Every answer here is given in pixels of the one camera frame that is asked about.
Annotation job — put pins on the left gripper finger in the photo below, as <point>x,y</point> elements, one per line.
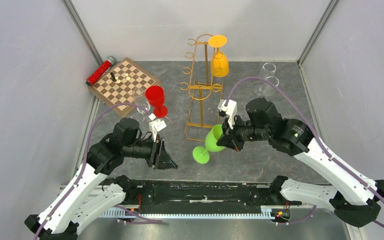
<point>165,158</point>
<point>166,164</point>

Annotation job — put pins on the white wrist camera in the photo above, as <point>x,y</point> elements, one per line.
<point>228,109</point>
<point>155,125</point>

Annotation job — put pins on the green wine glass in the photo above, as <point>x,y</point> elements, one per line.
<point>201,154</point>

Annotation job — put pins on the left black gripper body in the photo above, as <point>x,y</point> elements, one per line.
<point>154,154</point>

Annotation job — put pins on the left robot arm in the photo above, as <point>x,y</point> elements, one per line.
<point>70,213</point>

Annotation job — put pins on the black chess piece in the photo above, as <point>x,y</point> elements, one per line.
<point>113,78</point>

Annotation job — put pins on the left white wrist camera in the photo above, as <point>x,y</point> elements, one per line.
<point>155,125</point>

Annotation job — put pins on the clear back wine glass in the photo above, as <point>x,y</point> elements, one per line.
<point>267,88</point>

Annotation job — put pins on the clear wine glass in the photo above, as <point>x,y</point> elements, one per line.
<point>139,114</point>
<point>268,69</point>
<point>267,88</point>

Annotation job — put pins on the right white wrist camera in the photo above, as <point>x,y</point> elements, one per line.
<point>228,109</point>

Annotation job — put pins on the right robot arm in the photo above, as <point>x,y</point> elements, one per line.
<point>351,196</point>

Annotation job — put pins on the red glitter tube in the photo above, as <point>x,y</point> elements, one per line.
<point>94,77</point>

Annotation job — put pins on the red wine glass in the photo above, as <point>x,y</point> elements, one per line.
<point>156,98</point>

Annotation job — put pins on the wooden chessboard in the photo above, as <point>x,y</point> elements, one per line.
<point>120,95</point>

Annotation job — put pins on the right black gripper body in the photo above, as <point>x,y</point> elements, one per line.
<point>237,134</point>

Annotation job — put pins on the orange wine glass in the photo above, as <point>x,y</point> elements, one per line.
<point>219,63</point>

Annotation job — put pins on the gold wire glass rack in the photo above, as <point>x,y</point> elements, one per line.
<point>199,91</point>

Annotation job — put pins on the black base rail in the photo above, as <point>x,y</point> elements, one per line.
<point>207,199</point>

